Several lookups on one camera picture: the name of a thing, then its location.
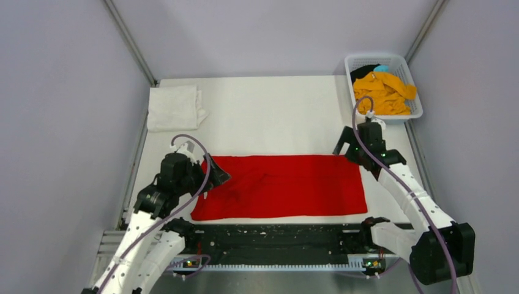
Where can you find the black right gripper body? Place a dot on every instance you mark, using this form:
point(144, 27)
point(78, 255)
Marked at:
point(354, 154)

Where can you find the aluminium corner post left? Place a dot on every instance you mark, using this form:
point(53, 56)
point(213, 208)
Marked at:
point(129, 41)

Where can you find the aluminium front rail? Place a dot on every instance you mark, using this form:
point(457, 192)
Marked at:
point(299, 243)

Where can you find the light blue t-shirt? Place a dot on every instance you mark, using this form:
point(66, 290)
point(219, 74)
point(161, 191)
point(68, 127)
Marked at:
point(381, 68)

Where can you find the folded white t-shirt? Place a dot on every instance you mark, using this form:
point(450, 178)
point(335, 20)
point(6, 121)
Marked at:
point(175, 108)

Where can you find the aluminium corner post right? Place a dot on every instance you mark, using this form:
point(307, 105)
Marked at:
point(431, 18)

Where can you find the white slotted cable duct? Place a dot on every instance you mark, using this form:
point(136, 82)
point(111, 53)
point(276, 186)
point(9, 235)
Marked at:
point(354, 265)

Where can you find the red t-shirt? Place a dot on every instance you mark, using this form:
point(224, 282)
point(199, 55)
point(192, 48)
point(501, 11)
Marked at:
point(263, 187)

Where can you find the black t-shirt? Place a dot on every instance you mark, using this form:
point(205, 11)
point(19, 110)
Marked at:
point(361, 72)

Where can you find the yellow t-shirt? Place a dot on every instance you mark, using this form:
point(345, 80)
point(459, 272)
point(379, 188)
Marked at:
point(389, 94)

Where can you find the white plastic laundry basket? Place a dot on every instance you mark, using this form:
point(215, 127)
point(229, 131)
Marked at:
point(398, 67)

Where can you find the aluminium corner post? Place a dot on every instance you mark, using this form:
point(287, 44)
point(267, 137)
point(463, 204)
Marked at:
point(129, 41)
point(431, 18)

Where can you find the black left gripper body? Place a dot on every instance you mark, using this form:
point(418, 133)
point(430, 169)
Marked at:
point(194, 180)

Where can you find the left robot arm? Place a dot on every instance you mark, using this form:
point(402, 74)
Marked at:
point(155, 235)

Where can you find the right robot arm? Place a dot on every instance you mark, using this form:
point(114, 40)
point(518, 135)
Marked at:
point(424, 215)

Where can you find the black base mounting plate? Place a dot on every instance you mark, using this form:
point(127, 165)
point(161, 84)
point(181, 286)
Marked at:
point(278, 246)

